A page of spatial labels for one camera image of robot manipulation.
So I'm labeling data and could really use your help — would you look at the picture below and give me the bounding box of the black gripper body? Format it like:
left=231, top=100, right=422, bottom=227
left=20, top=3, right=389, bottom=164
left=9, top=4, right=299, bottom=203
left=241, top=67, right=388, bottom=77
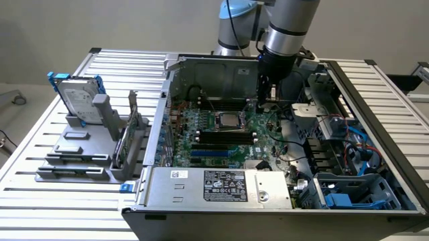
left=257, top=47, right=297, bottom=83

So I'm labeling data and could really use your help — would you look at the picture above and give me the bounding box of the metal CPU socket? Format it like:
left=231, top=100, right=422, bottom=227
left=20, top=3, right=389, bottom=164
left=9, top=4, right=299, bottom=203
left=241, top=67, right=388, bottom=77
left=211, top=109, right=251, bottom=133

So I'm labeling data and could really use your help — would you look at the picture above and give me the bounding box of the silver CPU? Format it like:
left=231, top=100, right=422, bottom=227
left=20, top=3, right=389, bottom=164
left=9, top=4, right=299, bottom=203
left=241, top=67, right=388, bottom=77
left=219, top=114, right=241, bottom=128

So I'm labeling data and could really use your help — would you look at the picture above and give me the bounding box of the green motherboard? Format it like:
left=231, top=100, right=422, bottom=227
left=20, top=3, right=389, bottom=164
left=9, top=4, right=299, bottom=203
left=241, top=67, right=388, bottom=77
left=160, top=98, right=298, bottom=169

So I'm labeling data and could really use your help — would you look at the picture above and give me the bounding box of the grey metal drive cage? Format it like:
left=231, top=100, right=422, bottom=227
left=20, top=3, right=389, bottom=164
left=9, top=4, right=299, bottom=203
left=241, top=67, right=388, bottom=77
left=289, top=101, right=338, bottom=142

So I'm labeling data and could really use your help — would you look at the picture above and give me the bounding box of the black RAM slot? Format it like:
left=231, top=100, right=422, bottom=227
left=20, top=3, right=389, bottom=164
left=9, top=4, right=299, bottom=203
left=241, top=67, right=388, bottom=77
left=196, top=140, right=259, bottom=146
left=199, top=96, right=251, bottom=102
left=196, top=137, right=259, bottom=142
left=196, top=130, right=259, bottom=135
left=200, top=102, right=251, bottom=108
left=196, top=133, right=259, bottom=139
left=200, top=105, right=251, bottom=111
left=199, top=99, right=251, bottom=105

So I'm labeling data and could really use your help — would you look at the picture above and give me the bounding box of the black plastic card guide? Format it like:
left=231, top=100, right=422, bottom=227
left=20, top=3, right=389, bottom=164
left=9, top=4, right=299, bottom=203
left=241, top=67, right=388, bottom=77
left=301, top=137, right=335, bottom=176

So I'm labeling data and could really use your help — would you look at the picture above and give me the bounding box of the blue expansion slot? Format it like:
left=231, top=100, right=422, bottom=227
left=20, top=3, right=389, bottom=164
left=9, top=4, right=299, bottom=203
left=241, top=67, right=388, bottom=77
left=190, top=150, right=231, bottom=158

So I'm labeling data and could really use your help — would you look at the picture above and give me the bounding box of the short black expansion slot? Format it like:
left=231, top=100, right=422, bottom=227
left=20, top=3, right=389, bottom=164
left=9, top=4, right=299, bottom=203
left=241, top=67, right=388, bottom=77
left=190, top=162, right=230, bottom=168

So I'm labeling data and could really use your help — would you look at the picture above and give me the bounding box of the black power supply label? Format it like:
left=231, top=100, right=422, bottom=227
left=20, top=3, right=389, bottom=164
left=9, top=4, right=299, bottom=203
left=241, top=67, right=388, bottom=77
left=202, top=170, right=250, bottom=203

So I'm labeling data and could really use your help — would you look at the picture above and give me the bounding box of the grey disk bay cage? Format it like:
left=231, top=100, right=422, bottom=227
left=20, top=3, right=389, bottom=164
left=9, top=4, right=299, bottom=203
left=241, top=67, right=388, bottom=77
left=313, top=171, right=404, bottom=210

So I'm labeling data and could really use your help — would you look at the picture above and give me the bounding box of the blue empty disk caddy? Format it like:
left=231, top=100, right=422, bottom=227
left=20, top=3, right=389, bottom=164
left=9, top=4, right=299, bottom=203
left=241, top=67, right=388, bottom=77
left=323, top=192, right=381, bottom=210

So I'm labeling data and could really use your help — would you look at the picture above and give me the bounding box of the green graphics card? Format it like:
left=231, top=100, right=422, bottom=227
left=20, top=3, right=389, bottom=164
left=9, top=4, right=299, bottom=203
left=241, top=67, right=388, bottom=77
left=111, top=90, right=140, bottom=168

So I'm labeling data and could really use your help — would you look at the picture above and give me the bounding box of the grey power supply unit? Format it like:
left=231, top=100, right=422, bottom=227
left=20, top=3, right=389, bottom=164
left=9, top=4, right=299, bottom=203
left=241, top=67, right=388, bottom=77
left=135, top=166, right=294, bottom=210

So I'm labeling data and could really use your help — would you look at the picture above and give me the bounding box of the open grey PC case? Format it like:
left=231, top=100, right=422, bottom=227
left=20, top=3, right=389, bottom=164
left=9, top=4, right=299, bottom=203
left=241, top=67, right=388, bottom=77
left=120, top=53, right=429, bottom=241

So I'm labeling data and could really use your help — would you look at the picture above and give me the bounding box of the grey parts rack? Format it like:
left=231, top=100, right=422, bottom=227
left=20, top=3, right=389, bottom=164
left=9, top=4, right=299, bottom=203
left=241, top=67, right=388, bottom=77
left=35, top=93, right=152, bottom=185

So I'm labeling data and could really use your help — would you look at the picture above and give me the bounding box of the silver hard disk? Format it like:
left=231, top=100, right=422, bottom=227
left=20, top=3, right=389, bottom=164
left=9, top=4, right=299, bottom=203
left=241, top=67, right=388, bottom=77
left=55, top=77, right=103, bottom=125

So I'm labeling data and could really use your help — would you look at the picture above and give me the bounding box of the grey caster wheel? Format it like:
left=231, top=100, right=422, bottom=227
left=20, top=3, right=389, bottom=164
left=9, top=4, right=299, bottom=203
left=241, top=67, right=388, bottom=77
left=11, top=91, right=28, bottom=105

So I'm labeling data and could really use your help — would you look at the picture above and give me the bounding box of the black wire over motherboard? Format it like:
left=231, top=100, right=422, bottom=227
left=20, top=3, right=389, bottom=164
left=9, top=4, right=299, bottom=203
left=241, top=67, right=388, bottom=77
left=267, top=139, right=311, bottom=162

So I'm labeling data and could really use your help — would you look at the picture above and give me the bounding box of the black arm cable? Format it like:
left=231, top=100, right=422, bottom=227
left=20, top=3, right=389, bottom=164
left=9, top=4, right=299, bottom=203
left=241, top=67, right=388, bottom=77
left=224, top=0, right=245, bottom=57

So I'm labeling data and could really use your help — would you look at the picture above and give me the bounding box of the light blue wire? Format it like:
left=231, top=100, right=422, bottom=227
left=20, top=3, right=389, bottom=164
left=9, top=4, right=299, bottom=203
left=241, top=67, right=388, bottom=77
left=347, top=125, right=369, bottom=176

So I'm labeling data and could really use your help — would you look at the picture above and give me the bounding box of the red wire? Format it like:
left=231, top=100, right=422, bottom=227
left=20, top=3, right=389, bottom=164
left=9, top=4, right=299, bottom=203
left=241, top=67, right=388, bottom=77
left=363, top=147, right=384, bottom=167

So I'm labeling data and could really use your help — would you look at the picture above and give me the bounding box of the black floor cable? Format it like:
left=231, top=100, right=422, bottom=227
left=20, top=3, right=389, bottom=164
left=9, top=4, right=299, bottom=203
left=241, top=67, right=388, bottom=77
left=0, top=129, right=19, bottom=149

